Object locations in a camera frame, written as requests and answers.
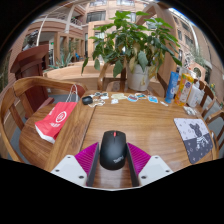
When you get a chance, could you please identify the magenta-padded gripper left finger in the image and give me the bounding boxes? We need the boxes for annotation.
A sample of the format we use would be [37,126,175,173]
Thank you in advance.
[50,142,101,188]

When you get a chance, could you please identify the small black key fob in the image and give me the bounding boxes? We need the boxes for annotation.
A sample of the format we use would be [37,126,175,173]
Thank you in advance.
[81,95,94,106]

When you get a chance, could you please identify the green plant in white pot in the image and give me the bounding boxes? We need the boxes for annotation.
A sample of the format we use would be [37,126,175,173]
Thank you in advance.
[80,10,183,93]

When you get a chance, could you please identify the white pump bottle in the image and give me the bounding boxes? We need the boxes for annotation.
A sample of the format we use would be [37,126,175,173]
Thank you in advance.
[186,78,205,108]

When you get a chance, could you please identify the white crumpled packet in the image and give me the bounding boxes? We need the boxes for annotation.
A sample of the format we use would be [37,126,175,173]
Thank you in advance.
[183,105,198,117]

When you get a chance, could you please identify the oval colourful sticker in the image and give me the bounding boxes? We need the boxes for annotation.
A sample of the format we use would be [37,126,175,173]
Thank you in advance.
[134,92,148,101]

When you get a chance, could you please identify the dark wooden lectern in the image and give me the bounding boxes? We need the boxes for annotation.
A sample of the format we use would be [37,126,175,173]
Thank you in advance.
[9,44,56,119]

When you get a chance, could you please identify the wooden armchair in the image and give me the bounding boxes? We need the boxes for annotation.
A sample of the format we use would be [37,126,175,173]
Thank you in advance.
[204,99,224,158]
[0,75,88,171]
[97,60,129,93]
[196,78,216,114]

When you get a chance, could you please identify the red paper bag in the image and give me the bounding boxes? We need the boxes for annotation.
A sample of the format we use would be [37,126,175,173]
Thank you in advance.
[34,83,79,144]

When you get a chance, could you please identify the yellow dish soap bottle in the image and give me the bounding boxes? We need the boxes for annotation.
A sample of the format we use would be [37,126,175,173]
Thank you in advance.
[174,68,195,107]

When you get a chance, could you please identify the blue squeeze tube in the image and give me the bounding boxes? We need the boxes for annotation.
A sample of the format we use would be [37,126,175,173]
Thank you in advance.
[164,71,180,105]

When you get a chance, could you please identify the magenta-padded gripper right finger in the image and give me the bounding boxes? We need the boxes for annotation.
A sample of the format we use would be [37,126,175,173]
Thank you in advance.
[125,142,174,188]

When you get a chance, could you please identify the grey white printed mouse pad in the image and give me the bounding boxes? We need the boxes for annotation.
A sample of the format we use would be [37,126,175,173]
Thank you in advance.
[173,117,214,165]

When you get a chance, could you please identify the blue sticker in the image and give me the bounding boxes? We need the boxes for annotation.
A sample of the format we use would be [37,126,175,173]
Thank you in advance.
[147,95,159,104]

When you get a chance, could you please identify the black computer mouse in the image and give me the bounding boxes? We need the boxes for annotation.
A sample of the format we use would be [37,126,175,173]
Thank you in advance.
[99,130,128,171]

